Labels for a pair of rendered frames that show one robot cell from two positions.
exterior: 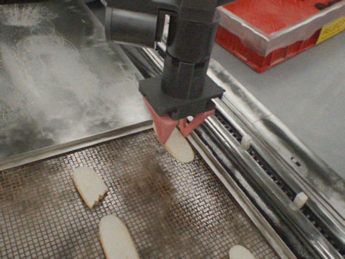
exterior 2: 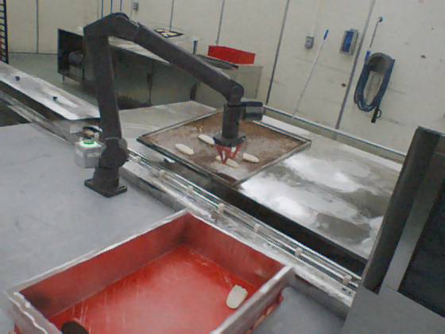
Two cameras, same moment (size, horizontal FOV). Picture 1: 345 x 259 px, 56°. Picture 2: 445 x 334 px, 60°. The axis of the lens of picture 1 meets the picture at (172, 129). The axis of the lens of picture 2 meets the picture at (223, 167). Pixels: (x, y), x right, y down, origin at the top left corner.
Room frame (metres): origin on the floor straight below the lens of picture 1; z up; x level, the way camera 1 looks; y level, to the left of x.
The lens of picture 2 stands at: (1.48, -0.48, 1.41)
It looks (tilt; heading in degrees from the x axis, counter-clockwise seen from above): 22 degrees down; 158
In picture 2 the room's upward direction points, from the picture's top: 10 degrees clockwise
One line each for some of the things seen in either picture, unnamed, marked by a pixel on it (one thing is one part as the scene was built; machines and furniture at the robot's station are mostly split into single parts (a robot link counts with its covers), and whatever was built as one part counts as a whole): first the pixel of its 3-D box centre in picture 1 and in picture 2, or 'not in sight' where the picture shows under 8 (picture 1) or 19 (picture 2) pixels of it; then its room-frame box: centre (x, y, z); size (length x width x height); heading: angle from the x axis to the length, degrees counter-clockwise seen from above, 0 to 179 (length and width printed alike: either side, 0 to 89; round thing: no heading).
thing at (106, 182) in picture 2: not in sight; (106, 176); (0.30, -0.40, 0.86); 0.12 x 0.09 x 0.08; 37
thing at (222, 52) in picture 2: not in sight; (231, 54); (-3.27, 1.29, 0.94); 0.51 x 0.36 x 0.13; 34
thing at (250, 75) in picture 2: not in sight; (224, 93); (-3.27, 1.29, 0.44); 0.70 x 0.55 x 0.87; 30
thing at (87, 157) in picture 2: not in sight; (88, 157); (0.10, -0.45, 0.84); 0.08 x 0.08 x 0.11; 30
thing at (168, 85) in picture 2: not in sight; (152, 70); (-3.93, 0.44, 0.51); 3.00 x 1.26 x 1.03; 30
